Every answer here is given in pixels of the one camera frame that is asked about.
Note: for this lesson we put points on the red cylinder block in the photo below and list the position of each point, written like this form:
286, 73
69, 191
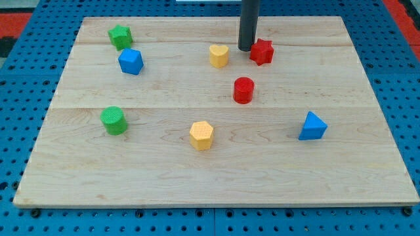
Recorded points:
243, 90

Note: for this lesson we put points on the green cylinder block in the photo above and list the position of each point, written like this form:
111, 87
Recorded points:
113, 120

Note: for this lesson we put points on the light wooden board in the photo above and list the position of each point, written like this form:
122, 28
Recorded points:
255, 160

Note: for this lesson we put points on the yellow hexagon block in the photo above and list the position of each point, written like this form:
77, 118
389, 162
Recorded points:
201, 135

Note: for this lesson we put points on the red star block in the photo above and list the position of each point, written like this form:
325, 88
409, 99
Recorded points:
262, 52

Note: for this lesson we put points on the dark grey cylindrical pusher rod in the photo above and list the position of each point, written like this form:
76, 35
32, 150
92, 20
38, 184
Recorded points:
248, 24

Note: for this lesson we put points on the blue triangle block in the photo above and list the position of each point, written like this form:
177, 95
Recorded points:
313, 127

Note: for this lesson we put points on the blue cube block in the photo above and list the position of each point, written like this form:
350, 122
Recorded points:
130, 61

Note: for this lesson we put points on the yellow heart block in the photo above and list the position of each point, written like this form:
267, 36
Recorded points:
218, 55

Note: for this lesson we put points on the green star block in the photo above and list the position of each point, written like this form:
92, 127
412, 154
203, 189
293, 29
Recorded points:
120, 37

